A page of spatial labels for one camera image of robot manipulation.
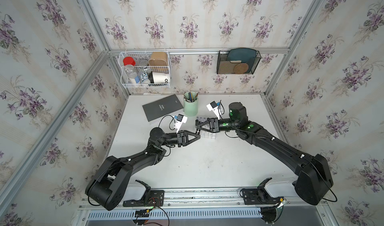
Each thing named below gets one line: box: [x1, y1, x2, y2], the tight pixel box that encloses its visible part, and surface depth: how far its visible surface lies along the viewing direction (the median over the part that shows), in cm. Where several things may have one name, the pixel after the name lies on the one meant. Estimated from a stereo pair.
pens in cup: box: [183, 90, 199, 103], surface depth 103 cm
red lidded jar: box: [123, 56, 136, 66], surface depth 94 cm
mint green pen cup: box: [183, 91, 199, 117], surface depth 102 cm
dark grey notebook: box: [142, 94, 184, 122], surface depth 110 cm
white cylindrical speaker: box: [149, 71, 170, 84], surface depth 95 cm
